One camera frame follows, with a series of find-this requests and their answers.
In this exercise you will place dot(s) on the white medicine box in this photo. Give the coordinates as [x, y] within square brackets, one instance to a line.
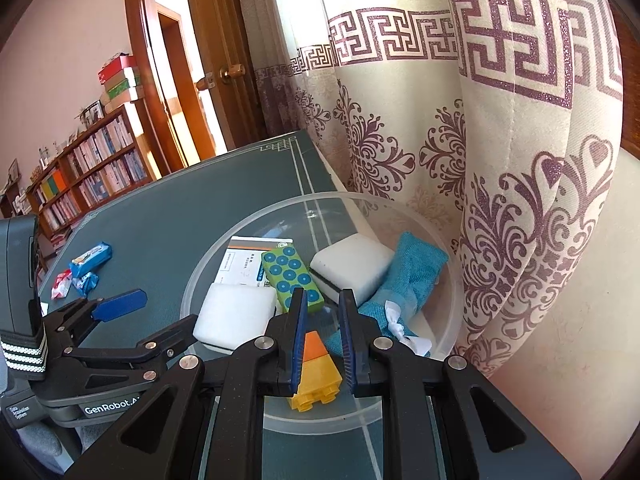
[240, 265]

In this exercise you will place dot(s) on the stack of coloured boxes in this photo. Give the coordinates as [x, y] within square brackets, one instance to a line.
[120, 82]

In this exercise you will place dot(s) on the patterned cream curtain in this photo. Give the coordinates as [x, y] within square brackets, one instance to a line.
[500, 135]

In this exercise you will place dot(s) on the blue cracker packet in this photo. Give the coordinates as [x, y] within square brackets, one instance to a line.
[85, 282]
[90, 257]

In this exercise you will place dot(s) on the white sponge block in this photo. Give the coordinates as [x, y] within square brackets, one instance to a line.
[350, 265]
[232, 312]

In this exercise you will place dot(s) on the picture frame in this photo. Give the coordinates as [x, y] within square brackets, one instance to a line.
[92, 114]

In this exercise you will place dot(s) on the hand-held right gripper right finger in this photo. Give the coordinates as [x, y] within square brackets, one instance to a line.
[346, 330]

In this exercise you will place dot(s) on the blue woven cloth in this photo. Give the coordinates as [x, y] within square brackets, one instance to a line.
[415, 270]

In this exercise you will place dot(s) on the wooden door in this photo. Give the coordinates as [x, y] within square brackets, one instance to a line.
[220, 20]

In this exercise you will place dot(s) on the wooden bookshelf with books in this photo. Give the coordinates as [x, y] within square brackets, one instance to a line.
[100, 160]

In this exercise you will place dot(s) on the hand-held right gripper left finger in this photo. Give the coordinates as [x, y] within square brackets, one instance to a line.
[300, 330]

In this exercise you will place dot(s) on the orange and yellow toy brick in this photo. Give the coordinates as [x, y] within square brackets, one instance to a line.
[317, 375]

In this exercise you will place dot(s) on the green toy brick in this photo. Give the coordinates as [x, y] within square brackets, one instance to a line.
[290, 275]

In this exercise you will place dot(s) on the wooden door frame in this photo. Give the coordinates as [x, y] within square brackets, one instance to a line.
[135, 60]

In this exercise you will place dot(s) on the red and white packet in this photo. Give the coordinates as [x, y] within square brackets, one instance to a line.
[61, 282]

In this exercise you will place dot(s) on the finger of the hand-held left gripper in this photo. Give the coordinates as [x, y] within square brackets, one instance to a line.
[120, 304]
[165, 342]

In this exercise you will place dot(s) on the clear plastic container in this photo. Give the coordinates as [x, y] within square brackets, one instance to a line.
[330, 417]

